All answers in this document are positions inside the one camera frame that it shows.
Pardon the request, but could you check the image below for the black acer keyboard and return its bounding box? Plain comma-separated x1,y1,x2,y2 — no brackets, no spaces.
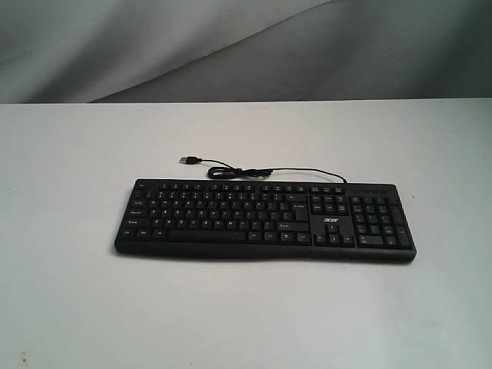
115,179,417,263

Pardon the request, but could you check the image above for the grey backdrop cloth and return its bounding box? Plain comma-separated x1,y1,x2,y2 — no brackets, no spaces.
1,1,491,103

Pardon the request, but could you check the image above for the black usb cable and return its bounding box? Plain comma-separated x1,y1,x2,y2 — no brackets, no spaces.
179,155,349,186

